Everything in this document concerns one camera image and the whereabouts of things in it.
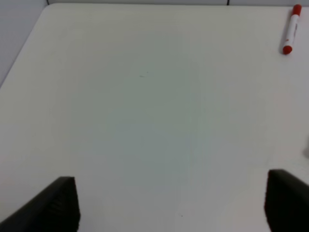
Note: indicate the red and white marker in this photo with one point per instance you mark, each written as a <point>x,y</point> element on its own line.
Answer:
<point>291,31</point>

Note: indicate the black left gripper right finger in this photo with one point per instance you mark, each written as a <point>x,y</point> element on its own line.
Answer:
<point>286,202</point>

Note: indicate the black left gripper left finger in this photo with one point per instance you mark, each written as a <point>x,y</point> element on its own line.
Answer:
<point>54,209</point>

